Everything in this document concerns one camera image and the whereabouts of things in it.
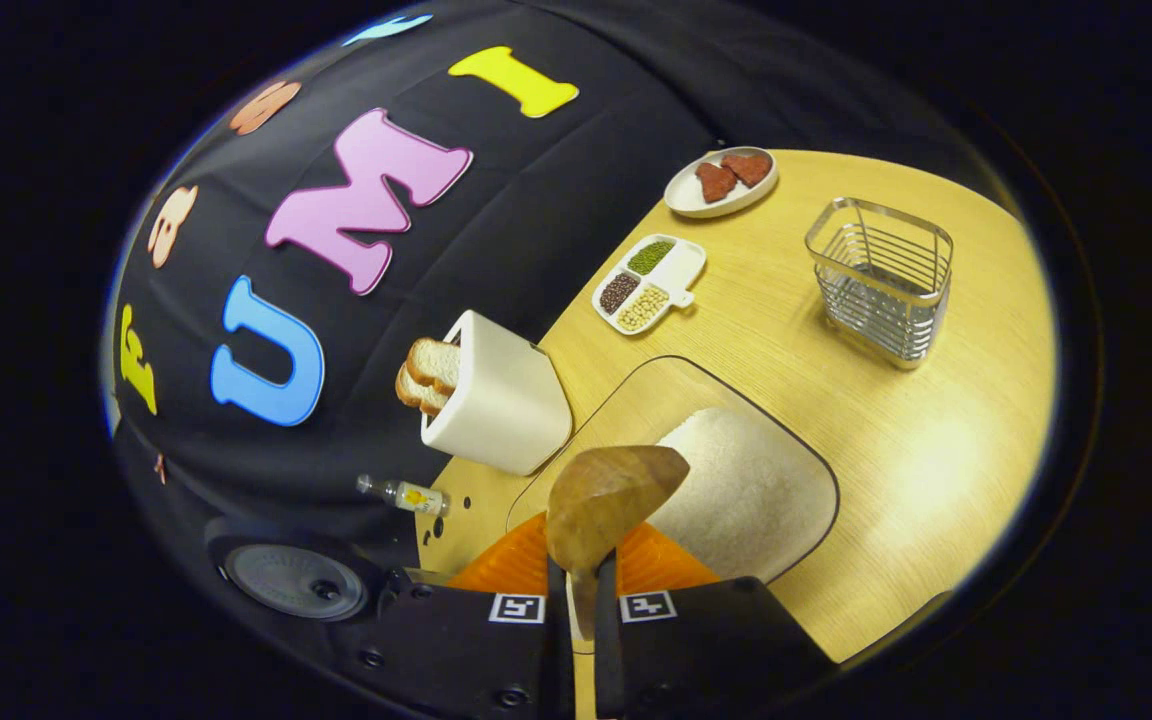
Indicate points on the dark grey rice cooker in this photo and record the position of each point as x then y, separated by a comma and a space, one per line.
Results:
296, 580

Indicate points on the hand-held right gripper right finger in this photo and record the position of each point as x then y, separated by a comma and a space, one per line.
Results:
716, 650

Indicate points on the heap of green beans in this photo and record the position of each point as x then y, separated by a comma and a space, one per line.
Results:
651, 257

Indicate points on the heap of pale beans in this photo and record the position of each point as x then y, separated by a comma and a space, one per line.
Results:
643, 307

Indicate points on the white round plate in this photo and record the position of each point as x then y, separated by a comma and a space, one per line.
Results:
686, 200

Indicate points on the heap of white rice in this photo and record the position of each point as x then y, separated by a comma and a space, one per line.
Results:
756, 490

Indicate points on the white divided dish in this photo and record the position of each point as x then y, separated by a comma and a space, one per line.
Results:
681, 265

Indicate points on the white toaster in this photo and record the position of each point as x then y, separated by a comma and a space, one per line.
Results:
506, 400

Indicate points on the small glass bottle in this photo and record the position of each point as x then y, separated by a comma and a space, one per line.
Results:
411, 496

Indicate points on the wooden clothes peg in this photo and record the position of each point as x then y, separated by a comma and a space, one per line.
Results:
159, 468

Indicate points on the heap of dark beans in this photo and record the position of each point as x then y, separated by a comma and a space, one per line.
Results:
619, 292

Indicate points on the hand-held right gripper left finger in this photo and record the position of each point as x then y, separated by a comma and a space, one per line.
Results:
456, 660

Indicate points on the wooden spoon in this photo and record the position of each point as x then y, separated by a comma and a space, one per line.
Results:
606, 500

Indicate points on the red meat slice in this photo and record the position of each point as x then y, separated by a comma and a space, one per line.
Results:
715, 181
748, 167

